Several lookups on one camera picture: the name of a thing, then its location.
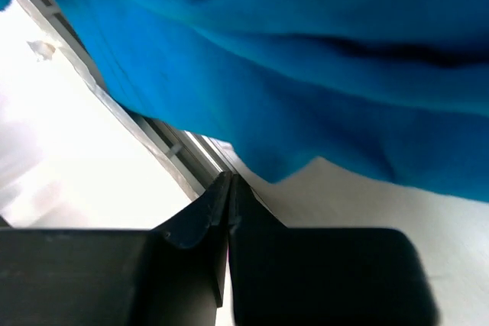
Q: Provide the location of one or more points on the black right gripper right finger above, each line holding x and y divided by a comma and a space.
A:
247, 214

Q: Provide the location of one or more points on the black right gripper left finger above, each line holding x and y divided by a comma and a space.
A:
198, 233

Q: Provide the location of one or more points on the blue t-shirt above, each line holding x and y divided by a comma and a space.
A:
394, 90

